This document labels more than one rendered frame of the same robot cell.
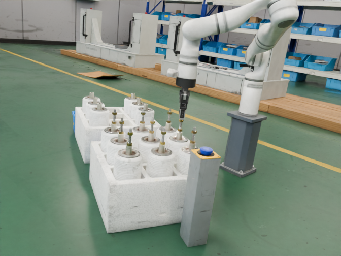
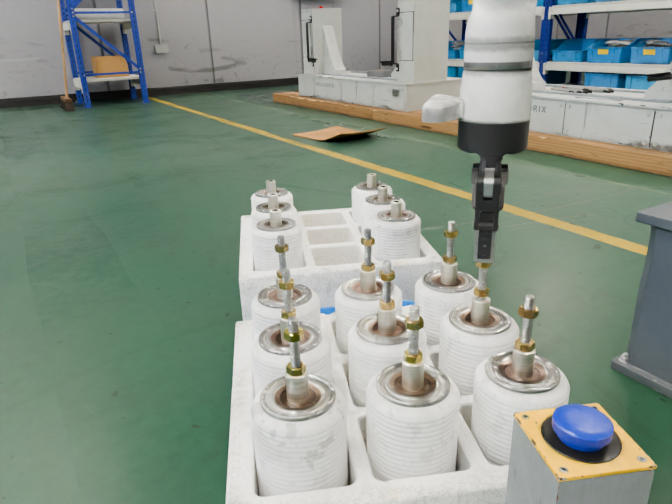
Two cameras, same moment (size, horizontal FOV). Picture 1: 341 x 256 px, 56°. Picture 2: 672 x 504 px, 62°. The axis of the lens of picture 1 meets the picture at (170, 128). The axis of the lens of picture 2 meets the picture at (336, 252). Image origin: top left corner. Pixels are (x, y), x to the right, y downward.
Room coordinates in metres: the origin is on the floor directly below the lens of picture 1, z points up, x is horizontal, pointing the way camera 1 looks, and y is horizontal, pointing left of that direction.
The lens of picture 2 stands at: (0.56, -0.05, 0.59)
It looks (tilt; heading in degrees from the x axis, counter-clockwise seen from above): 21 degrees down; 17
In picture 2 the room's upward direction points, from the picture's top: 2 degrees counter-clockwise
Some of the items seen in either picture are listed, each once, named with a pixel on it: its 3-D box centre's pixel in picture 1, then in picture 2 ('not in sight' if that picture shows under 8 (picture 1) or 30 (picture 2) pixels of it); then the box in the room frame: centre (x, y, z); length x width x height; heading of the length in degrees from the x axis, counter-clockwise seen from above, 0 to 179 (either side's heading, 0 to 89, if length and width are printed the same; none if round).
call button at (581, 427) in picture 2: (206, 151); (581, 430); (0.91, -0.12, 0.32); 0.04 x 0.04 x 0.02
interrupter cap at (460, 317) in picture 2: (178, 138); (479, 319); (1.20, -0.04, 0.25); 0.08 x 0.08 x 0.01
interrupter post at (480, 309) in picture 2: (179, 135); (480, 310); (1.20, -0.04, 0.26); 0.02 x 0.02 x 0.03
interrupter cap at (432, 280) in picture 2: (167, 129); (448, 281); (1.30, 0.01, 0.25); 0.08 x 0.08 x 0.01
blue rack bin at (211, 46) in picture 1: (216, 46); (581, 50); (7.13, -0.79, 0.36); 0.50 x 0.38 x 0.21; 137
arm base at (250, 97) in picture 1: (250, 97); not in sight; (1.54, -0.37, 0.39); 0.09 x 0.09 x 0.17; 47
